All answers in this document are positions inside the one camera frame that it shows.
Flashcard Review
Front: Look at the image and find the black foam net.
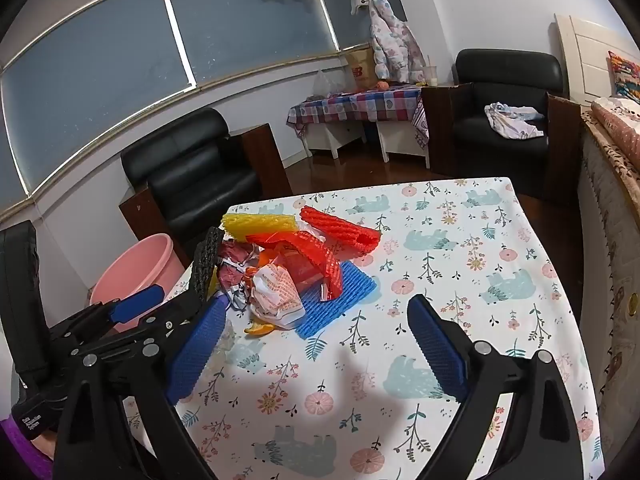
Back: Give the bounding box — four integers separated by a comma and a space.
191, 226, 226, 307

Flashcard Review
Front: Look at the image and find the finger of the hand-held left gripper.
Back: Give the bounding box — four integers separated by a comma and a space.
47, 284, 167, 353
70, 280, 216, 361

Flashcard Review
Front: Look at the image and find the black armchair with wooden sides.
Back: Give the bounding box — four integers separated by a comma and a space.
422, 49, 583, 202
118, 107, 294, 261

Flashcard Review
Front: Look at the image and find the pink plastic bucket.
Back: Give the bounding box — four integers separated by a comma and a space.
89, 234, 189, 334

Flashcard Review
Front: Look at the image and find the checkered tablecloth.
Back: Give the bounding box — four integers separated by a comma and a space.
286, 85, 431, 152

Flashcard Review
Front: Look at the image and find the white patterned cloth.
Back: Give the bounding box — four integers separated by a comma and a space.
484, 102, 546, 140

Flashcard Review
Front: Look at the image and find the white desk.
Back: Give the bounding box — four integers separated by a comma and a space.
300, 119, 431, 169

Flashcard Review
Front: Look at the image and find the colourful striped pillow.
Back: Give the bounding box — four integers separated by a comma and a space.
607, 51, 640, 99

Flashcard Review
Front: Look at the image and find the white headboard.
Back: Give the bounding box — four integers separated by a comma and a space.
554, 14, 640, 108

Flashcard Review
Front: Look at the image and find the floral bear printed tablecloth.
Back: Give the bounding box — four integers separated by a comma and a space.
122, 176, 608, 480

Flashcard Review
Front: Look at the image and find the red white wrapper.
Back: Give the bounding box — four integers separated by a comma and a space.
216, 240, 261, 311

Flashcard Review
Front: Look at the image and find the pink dotted quilt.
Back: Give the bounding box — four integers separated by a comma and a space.
591, 96, 640, 137

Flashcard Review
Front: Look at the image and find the window with grey blinds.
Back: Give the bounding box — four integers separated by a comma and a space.
0, 0, 408, 223

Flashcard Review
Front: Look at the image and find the clear plastic bag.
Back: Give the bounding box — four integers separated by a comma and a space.
311, 69, 342, 102

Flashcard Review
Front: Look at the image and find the pastel printed padded jacket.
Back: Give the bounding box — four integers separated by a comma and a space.
369, 0, 426, 85

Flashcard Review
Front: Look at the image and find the person's left forearm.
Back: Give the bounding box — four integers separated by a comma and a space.
0, 417, 56, 480

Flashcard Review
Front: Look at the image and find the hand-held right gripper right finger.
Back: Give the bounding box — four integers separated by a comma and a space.
406, 294, 586, 480

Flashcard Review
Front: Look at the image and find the blue foam net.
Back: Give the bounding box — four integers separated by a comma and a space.
295, 260, 379, 341

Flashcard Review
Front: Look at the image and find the red mesh net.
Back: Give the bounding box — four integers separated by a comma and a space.
255, 232, 347, 302

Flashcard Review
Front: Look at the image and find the white orange printed plastic bag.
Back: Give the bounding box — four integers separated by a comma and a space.
247, 262, 307, 331

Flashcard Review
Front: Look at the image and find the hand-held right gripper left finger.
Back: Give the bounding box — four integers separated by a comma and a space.
52, 294, 229, 480

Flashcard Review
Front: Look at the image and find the brown paper bag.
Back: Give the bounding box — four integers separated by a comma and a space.
346, 45, 381, 92

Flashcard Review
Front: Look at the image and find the yellow foam net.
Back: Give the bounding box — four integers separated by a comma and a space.
221, 212, 300, 242

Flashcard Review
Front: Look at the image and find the red plastic packet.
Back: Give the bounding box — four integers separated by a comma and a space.
272, 251, 331, 293

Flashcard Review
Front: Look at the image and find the brown patterned bedspread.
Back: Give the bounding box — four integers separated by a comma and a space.
575, 105, 640, 461

